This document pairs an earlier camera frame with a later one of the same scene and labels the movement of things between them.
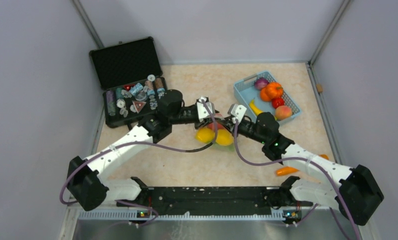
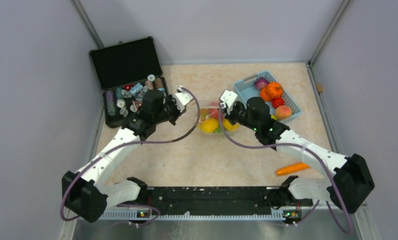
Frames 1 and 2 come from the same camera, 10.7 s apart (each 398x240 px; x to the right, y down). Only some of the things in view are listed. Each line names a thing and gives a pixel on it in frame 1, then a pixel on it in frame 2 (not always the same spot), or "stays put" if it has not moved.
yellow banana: [224, 137] -> [230, 127]
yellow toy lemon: [205, 135] -> [209, 125]
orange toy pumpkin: [271, 91] stays put
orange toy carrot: [285, 170] stays put
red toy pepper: [277, 102] stays put
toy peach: [283, 112] stays put
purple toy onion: [261, 83] stays put
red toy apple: [212, 125] -> [214, 113]
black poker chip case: [130, 74] stays put
